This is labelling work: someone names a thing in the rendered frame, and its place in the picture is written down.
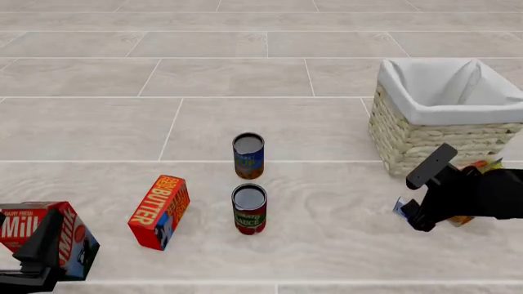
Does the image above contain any white cloth basket liner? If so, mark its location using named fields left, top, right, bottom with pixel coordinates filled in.
left=377, top=57, right=523, bottom=126

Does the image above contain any blue white cream cheese box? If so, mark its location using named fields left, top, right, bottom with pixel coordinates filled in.
left=392, top=196, right=411, bottom=221

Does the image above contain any woven wicker basket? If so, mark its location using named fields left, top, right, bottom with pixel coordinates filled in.
left=368, top=81, right=523, bottom=178

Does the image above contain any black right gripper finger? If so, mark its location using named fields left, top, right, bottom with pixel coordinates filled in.
left=408, top=213, right=441, bottom=233
left=401, top=198, right=424, bottom=216

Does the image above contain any red milk carton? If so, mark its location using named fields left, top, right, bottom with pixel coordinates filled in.
left=0, top=201, right=101, bottom=281

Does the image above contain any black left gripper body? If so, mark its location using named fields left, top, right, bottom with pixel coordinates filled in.
left=0, top=265, right=68, bottom=294

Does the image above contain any red butter box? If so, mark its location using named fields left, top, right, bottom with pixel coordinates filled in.
left=127, top=174, right=191, bottom=252

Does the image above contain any orange printed carton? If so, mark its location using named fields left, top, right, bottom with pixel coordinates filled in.
left=446, top=158, right=505, bottom=228

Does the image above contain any red tomato sauce can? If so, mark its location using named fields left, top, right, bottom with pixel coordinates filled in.
left=230, top=183, right=268, bottom=236

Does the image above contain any blue soup can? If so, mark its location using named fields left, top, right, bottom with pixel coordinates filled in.
left=232, top=131, right=266, bottom=180

